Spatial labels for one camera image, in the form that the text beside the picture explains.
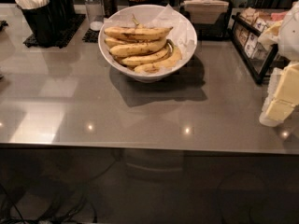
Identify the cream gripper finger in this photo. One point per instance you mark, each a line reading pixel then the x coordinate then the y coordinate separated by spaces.
pixel 286 95
pixel 270 36

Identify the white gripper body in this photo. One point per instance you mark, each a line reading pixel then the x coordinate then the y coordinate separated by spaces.
pixel 290 36

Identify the front right yellow banana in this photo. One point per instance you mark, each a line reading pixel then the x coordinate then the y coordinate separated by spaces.
pixel 169 62

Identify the white ceramic bowl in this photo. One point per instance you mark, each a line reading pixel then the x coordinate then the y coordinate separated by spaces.
pixel 145 77

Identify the lower middle yellow banana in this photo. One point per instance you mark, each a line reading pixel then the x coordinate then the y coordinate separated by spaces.
pixel 143 59

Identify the top yellow banana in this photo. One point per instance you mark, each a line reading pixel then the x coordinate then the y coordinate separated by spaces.
pixel 131 33

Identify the small left yellow banana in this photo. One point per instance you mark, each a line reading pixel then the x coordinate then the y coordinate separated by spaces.
pixel 112 42

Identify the napkin dispenser box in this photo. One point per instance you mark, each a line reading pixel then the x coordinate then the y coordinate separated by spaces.
pixel 210 18

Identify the small black shaker mat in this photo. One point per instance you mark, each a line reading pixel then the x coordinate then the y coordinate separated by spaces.
pixel 91 36

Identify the clear salt shaker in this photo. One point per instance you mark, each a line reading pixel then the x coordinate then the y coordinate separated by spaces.
pixel 95 14

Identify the rear black cutlery cup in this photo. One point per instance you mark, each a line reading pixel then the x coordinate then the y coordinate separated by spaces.
pixel 61 11

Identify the black cutlery cup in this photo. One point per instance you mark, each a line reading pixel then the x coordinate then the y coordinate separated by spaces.
pixel 41 24
pixel 61 11

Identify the front black cutlery cup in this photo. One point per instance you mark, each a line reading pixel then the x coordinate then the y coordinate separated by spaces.
pixel 41 24

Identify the black rubber mat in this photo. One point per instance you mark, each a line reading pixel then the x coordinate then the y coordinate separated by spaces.
pixel 63 37

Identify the black wire condiment rack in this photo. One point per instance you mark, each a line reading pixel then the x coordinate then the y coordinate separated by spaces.
pixel 260 60

